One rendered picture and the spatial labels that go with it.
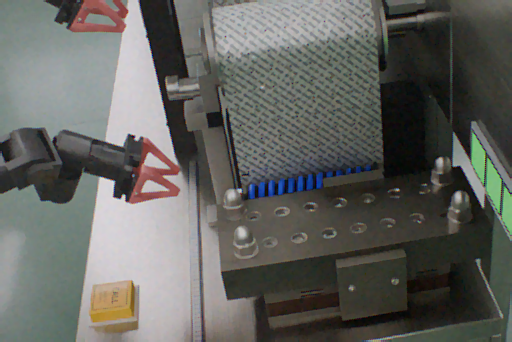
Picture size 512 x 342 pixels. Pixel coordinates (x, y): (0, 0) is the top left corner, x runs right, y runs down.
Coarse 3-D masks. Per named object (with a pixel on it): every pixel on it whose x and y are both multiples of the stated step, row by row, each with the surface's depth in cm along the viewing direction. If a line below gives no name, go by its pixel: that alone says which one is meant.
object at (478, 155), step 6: (474, 138) 96; (474, 144) 97; (474, 150) 97; (480, 150) 95; (474, 156) 98; (480, 156) 95; (474, 162) 98; (480, 162) 95; (480, 168) 96; (480, 174) 96
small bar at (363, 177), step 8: (336, 176) 120; (344, 176) 120; (352, 176) 120; (360, 176) 120; (368, 176) 119; (376, 176) 119; (328, 184) 119; (336, 184) 119; (344, 184) 119; (352, 184) 119; (360, 184) 119; (368, 184) 119; (376, 184) 119; (384, 184) 119; (328, 192) 119; (336, 192) 119; (344, 192) 119
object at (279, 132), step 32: (256, 96) 115; (288, 96) 116; (320, 96) 116; (352, 96) 117; (256, 128) 118; (288, 128) 119; (320, 128) 120; (352, 128) 120; (256, 160) 122; (288, 160) 122; (320, 160) 123; (352, 160) 124
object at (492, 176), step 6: (492, 168) 91; (492, 174) 91; (492, 180) 91; (498, 180) 89; (492, 186) 92; (498, 186) 89; (492, 192) 92; (498, 192) 90; (492, 198) 93; (498, 198) 90; (498, 204) 90; (498, 210) 91
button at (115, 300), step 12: (96, 288) 124; (108, 288) 124; (120, 288) 124; (132, 288) 124; (96, 300) 122; (108, 300) 122; (120, 300) 121; (132, 300) 122; (96, 312) 120; (108, 312) 120; (120, 312) 120; (132, 312) 121
